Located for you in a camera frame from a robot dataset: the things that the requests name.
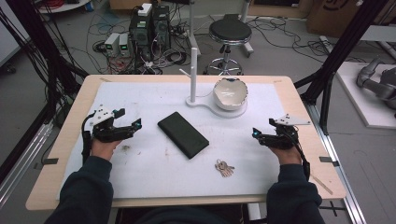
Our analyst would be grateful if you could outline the aluminium rail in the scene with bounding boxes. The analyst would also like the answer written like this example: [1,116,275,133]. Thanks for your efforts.
[303,102,369,224]
[0,120,54,208]

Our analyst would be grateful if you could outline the black metal frame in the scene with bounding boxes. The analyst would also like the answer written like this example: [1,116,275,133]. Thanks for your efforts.
[0,0,90,132]
[293,0,390,135]

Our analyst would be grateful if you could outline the bunch of keys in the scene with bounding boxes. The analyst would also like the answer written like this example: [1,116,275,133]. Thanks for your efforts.
[214,159,236,178]

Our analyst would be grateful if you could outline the person's right hand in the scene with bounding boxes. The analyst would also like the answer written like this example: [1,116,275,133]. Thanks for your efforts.
[269,146,303,166]

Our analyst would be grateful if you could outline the black tape piece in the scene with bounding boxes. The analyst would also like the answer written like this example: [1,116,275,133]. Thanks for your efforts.
[318,156,341,168]
[33,157,60,171]

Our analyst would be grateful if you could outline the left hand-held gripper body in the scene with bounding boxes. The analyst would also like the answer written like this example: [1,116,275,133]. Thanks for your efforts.
[90,105,135,144]

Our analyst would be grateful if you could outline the black computer tower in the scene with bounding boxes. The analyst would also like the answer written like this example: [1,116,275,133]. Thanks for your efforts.
[128,12,154,63]
[151,4,172,52]

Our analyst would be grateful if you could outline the white stand with peg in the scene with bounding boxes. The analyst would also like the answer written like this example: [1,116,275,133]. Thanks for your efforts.
[178,47,248,119]

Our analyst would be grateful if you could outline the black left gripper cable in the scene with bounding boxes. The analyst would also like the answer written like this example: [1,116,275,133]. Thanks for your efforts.
[80,112,95,166]

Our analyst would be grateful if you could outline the white floor board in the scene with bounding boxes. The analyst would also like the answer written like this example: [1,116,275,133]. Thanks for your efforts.
[335,61,396,131]

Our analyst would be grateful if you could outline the black round stool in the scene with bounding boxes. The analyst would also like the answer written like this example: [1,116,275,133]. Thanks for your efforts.
[203,13,253,77]

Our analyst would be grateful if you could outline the white metal post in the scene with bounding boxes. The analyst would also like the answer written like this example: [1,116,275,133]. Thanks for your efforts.
[186,0,202,58]

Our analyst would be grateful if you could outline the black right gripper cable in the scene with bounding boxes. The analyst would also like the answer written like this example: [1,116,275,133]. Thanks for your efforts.
[288,130,312,182]

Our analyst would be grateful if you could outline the cardboard box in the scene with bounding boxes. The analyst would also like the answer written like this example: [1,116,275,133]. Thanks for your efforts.
[305,0,391,39]

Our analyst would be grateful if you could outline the person's left hand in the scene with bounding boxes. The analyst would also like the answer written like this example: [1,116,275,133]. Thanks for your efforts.
[90,138,122,161]

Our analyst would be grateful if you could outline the white table mat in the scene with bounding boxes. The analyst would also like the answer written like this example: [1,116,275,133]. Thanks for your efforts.
[55,81,291,201]

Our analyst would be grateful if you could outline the black flat phone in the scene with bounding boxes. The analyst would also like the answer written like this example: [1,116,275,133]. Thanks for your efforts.
[157,111,210,161]

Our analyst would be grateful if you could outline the white ceramic bowl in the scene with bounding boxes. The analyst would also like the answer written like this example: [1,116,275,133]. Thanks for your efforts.
[212,77,249,112]

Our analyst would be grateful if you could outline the wooden table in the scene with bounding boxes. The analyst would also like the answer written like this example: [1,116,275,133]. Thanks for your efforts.
[25,74,347,212]

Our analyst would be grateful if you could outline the grey power supply box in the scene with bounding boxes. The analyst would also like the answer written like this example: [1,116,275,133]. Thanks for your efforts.
[104,32,121,58]
[118,33,133,58]

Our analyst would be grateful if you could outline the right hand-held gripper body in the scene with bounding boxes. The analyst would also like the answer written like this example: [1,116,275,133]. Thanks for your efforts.
[259,113,312,150]

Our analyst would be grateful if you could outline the person's dark clothed body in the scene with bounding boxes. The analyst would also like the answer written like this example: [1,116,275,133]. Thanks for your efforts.
[114,204,250,224]

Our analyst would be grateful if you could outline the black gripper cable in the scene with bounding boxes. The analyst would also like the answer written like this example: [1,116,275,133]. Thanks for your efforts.
[80,112,95,166]
[288,130,312,182]

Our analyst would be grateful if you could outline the white power strip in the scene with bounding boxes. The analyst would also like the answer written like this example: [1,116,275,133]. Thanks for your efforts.
[137,2,153,18]

